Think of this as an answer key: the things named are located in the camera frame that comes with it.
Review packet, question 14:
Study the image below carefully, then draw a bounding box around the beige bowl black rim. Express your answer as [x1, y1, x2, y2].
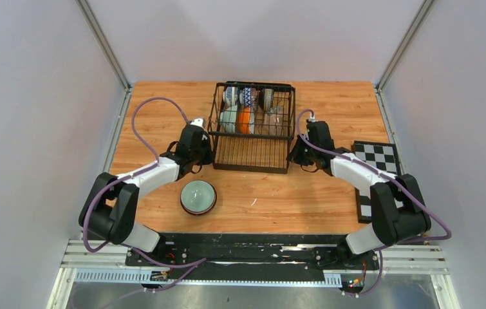
[261, 106, 285, 136]

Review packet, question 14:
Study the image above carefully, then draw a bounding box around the celadon bowl brown rim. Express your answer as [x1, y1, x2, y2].
[219, 106, 238, 133]

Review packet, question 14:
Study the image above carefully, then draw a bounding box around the celadon bowl black rim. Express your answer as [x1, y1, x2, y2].
[180, 180, 217, 216]

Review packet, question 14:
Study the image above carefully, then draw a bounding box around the black wire dish rack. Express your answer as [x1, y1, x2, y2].
[207, 81, 296, 174]

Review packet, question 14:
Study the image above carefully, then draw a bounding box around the blue floral bowl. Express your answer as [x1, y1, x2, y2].
[223, 86, 240, 107]

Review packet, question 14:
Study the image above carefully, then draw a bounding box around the red white patterned bowl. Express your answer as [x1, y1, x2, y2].
[239, 88, 259, 108]

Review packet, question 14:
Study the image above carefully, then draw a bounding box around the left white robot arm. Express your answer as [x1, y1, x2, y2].
[78, 118, 214, 266]

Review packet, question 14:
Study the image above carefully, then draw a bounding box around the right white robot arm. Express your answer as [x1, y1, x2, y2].
[288, 120, 431, 269]

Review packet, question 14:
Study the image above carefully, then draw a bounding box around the black white checkerboard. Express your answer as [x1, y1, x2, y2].
[351, 140, 402, 225]

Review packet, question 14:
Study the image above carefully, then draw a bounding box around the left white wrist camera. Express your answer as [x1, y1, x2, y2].
[189, 117, 205, 129]

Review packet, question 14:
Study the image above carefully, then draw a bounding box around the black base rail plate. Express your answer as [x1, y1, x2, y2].
[148, 233, 380, 282]

